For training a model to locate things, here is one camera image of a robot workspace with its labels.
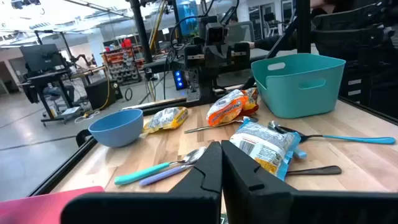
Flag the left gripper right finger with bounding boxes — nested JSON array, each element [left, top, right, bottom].
[[221, 139, 398, 224]]

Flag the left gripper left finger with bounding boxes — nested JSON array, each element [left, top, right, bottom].
[[60, 141, 223, 224]]

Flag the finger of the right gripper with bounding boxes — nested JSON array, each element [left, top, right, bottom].
[[203, 45, 218, 69], [217, 45, 233, 69]]

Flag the orange white snack packet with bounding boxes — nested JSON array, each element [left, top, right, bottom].
[[206, 89, 249, 128]]

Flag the red yellow snack packet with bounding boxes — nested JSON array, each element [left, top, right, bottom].
[[241, 87, 260, 116]]

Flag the blue-edged snack packet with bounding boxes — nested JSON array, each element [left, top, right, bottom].
[[229, 117, 302, 182]]

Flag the plain black spoon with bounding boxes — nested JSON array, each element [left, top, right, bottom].
[[285, 165, 343, 176]]

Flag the black box blue lights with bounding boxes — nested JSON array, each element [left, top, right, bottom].
[[172, 68, 187, 91]]

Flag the grey laptop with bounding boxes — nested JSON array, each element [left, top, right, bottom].
[[226, 20, 256, 47]]

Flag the person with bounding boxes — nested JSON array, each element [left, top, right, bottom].
[[248, 0, 355, 52]]

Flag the plain silver spoon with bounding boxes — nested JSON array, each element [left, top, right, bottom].
[[183, 116, 259, 134]]

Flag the shelf with red bins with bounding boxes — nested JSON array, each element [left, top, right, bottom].
[[99, 39, 144, 87]]

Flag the black computer tower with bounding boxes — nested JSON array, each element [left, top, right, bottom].
[[84, 77, 124, 111]]

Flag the blue bowl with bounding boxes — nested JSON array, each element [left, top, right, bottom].
[[88, 108, 144, 148]]

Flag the black stacked storage cases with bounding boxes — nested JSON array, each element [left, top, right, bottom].
[[310, 0, 398, 119]]

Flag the grey office chair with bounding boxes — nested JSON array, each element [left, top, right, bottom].
[[42, 84, 76, 110]]

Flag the black standing desk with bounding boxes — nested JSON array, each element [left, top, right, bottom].
[[17, 68, 75, 128]]

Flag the black computer monitor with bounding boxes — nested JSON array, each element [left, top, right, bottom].
[[19, 43, 64, 73]]

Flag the pink translucent plastic bin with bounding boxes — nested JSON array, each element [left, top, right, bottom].
[[0, 185, 105, 224]]

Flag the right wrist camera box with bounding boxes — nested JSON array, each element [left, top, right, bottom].
[[205, 22, 229, 46]]

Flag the lilac handle silver spoon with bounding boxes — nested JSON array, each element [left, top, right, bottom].
[[139, 161, 195, 187]]

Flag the mint handle silver spoon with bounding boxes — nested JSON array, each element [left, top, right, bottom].
[[114, 146, 208, 186]]

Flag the teal plastic handled basket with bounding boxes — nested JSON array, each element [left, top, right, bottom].
[[251, 52, 346, 119]]

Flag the turquoise handle black spoon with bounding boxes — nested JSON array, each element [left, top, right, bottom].
[[267, 120, 397, 145]]

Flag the black frame clamp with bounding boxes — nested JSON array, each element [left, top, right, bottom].
[[75, 128, 93, 148]]

